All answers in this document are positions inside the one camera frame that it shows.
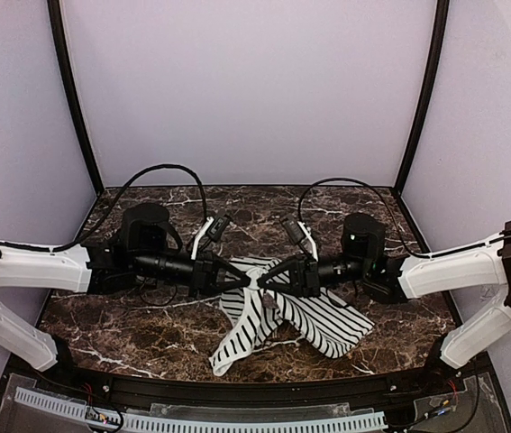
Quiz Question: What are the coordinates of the purple round brooch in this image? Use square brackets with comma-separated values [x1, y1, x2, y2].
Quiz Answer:
[261, 293, 279, 309]

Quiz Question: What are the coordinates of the striped black white garment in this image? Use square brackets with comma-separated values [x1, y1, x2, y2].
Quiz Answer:
[207, 256, 376, 378]

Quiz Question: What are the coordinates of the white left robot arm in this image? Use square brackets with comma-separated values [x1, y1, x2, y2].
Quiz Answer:
[0, 203, 251, 372]

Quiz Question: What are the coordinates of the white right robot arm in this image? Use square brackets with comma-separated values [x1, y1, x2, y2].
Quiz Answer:
[257, 213, 511, 370]

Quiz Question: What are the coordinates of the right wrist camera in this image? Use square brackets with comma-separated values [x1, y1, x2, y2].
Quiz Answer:
[280, 216, 319, 261]

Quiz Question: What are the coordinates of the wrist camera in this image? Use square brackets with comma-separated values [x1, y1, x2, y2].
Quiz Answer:
[191, 213, 232, 260]
[280, 216, 319, 261]

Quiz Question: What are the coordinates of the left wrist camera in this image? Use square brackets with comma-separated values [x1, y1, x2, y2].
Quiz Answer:
[191, 213, 232, 260]

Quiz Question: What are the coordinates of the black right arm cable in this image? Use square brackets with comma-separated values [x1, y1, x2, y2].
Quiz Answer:
[297, 178, 511, 263]

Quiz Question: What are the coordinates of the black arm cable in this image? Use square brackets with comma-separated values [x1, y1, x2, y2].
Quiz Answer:
[297, 178, 511, 263]
[0, 163, 206, 263]

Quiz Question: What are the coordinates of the white slotted cable duct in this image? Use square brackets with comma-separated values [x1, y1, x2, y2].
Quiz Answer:
[10, 387, 388, 432]

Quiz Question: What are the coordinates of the black right frame post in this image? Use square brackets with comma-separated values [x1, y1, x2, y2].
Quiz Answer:
[394, 0, 451, 196]

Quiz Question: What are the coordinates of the black frame post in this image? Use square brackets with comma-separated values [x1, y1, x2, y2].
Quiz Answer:
[394, 0, 451, 196]
[46, 0, 105, 196]

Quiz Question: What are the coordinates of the black front table rail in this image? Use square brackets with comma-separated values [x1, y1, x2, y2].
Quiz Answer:
[6, 354, 495, 410]

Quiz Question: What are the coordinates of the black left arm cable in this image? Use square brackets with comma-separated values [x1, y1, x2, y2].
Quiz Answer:
[0, 163, 206, 263]

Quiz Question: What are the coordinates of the black left frame post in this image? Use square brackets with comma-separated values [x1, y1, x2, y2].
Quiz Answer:
[46, 0, 105, 196]

